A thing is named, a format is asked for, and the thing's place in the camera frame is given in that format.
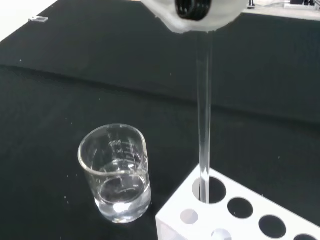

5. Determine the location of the clear plastic clip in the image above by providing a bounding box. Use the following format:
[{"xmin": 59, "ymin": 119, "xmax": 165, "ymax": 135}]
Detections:
[{"xmin": 28, "ymin": 15, "xmax": 49, "ymax": 24}]

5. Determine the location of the white test tube rack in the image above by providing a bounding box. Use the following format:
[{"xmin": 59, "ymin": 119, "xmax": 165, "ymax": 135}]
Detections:
[{"xmin": 155, "ymin": 163, "xmax": 320, "ymax": 240}]

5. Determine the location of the clear glass beaker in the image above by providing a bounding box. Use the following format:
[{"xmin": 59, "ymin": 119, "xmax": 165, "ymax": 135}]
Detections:
[{"xmin": 77, "ymin": 123, "xmax": 152, "ymax": 224}]

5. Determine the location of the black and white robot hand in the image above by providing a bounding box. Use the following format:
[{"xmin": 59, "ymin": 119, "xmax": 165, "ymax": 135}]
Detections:
[{"xmin": 139, "ymin": 0, "xmax": 249, "ymax": 35}]

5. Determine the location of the black bench cloth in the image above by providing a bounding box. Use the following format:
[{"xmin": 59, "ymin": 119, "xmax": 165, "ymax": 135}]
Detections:
[{"xmin": 0, "ymin": 0, "xmax": 320, "ymax": 240}]

